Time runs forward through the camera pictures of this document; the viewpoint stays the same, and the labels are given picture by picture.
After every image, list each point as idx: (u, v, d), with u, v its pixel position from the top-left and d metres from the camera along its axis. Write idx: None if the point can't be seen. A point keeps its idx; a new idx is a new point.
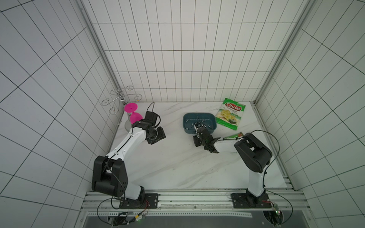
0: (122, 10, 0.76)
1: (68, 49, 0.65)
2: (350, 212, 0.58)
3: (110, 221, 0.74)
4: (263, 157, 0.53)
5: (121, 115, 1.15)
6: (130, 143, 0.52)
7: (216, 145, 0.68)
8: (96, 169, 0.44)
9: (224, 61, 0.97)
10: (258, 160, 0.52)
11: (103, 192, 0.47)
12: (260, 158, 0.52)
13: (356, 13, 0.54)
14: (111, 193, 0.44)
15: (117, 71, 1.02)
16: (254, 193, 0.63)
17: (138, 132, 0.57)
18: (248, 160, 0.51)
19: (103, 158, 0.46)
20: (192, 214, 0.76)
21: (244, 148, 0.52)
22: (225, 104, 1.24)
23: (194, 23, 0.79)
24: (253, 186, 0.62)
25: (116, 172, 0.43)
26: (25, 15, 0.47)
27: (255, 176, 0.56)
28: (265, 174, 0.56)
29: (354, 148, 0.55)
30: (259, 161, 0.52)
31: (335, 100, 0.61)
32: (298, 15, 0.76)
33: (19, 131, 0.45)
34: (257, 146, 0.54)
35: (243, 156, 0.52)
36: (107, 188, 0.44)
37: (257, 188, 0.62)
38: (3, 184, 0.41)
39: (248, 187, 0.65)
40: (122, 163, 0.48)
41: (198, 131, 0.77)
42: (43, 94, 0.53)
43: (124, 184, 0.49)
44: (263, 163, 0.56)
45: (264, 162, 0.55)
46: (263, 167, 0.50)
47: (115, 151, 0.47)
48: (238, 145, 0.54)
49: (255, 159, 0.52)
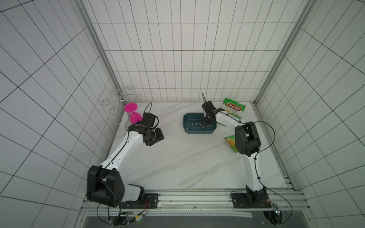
0: (122, 10, 0.76)
1: (68, 49, 0.65)
2: (350, 212, 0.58)
3: (110, 221, 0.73)
4: (252, 143, 0.61)
5: (121, 114, 1.15)
6: (125, 150, 0.50)
7: (216, 116, 0.74)
8: (89, 181, 0.42)
9: (224, 61, 0.97)
10: (247, 145, 0.61)
11: (99, 201, 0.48)
12: (250, 144, 0.61)
13: (356, 13, 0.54)
14: (107, 203, 0.42)
15: (117, 71, 1.02)
16: (252, 186, 0.65)
17: (134, 137, 0.54)
18: (239, 142, 0.59)
19: (97, 168, 0.44)
20: (192, 214, 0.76)
21: (241, 132, 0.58)
22: (225, 104, 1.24)
23: (194, 23, 0.79)
24: (250, 179, 0.65)
25: (110, 184, 0.41)
26: (25, 15, 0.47)
27: (247, 163, 0.63)
28: (255, 159, 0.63)
29: (354, 148, 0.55)
30: (247, 146, 0.60)
31: (335, 100, 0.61)
32: (297, 15, 0.76)
33: (18, 131, 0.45)
34: (252, 134, 0.61)
35: (238, 139, 0.59)
36: (102, 198, 0.42)
37: (251, 178, 0.64)
38: (3, 184, 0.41)
39: (247, 184, 0.67)
40: (118, 173, 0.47)
41: (203, 104, 0.86)
42: (43, 95, 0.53)
43: (120, 192, 0.47)
44: (250, 148, 0.62)
45: (251, 148, 0.63)
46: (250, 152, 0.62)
47: (109, 160, 0.45)
48: (237, 129, 0.60)
49: (244, 143, 0.60)
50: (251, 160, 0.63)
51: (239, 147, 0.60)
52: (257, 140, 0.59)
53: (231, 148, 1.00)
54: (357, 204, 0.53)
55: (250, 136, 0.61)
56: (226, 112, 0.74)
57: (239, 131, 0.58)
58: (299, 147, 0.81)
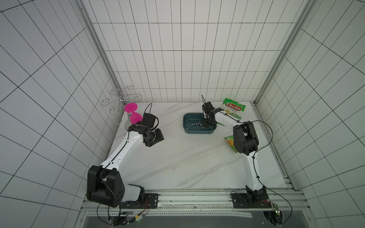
0: (122, 10, 0.76)
1: (68, 48, 0.64)
2: (350, 212, 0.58)
3: (110, 221, 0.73)
4: (250, 142, 0.62)
5: (121, 115, 1.15)
6: (125, 150, 0.50)
7: (215, 116, 0.76)
8: (89, 181, 0.42)
9: (224, 61, 0.97)
10: (245, 144, 0.62)
11: (99, 201, 0.43)
12: (248, 143, 0.62)
13: (356, 13, 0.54)
14: (107, 203, 0.42)
15: (117, 71, 1.02)
16: (251, 186, 0.66)
17: (134, 137, 0.54)
18: (237, 141, 0.61)
19: (97, 168, 0.44)
20: (192, 214, 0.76)
21: (239, 132, 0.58)
22: (225, 104, 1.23)
23: (194, 23, 0.79)
24: (249, 179, 0.65)
25: (111, 183, 0.41)
26: (25, 15, 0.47)
27: (246, 163, 0.64)
28: (254, 158, 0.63)
29: (354, 148, 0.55)
30: (245, 145, 0.62)
31: (335, 100, 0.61)
32: (298, 15, 0.76)
33: (19, 131, 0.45)
34: (250, 133, 0.63)
35: (235, 138, 0.61)
36: (102, 198, 0.42)
37: (251, 178, 0.65)
38: (3, 184, 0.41)
39: (246, 183, 0.68)
40: (118, 173, 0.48)
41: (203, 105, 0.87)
42: (43, 95, 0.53)
43: (120, 192, 0.47)
44: (248, 147, 0.64)
45: (249, 147, 0.63)
46: (248, 151, 0.63)
47: (110, 160, 0.45)
48: (236, 128, 0.61)
49: (243, 142, 0.62)
50: (249, 158, 0.64)
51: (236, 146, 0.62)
52: (255, 139, 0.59)
53: (231, 148, 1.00)
54: (357, 204, 0.53)
55: (248, 135, 0.62)
56: (225, 112, 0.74)
57: (237, 131, 0.61)
58: (299, 146, 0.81)
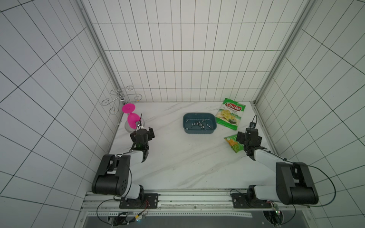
0: (122, 10, 0.76)
1: (68, 49, 0.65)
2: (350, 212, 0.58)
3: (110, 221, 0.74)
4: (301, 191, 0.43)
5: (121, 115, 1.15)
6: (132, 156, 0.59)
7: (256, 152, 0.63)
8: (102, 164, 0.47)
9: (224, 61, 0.97)
10: (294, 191, 0.43)
11: (101, 188, 0.44)
12: (299, 190, 0.44)
13: (356, 13, 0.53)
14: (111, 186, 0.44)
15: (117, 71, 1.02)
16: (256, 194, 0.63)
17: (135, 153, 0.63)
18: (280, 184, 0.45)
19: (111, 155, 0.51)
20: (192, 213, 0.66)
21: (285, 171, 0.46)
22: (225, 104, 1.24)
23: (195, 23, 0.79)
24: (261, 191, 0.60)
25: (123, 162, 0.48)
26: (25, 16, 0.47)
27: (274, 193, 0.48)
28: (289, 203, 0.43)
29: (354, 148, 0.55)
30: (293, 193, 0.43)
31: (335, 100, 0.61)
32: (297, 15, 0.76)
33: (19, 131, 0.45)
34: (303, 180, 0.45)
35: (279, 179, 0.45)
36: (108, 182, 0.44)
37: (263, 193, 0.58)
38: (3, 184, 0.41)
39: (255, 186, 0.64)
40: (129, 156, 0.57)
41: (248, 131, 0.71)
42: (44, 95, 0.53)
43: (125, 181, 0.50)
44: (297, 197, 0.43)
45: (300, 197, 0.43)
46: (296, 203, 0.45)
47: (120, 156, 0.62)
48: (280, 164, 0.47)
49: (289, 187, 0.44)
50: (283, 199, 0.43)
51: (280, 193, 0.45)
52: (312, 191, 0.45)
53: (231, 148, 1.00)
54: (357, 204, 0.53)
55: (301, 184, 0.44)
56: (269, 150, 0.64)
57: (282, 169, 0.46)
58: (299, 147, 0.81)
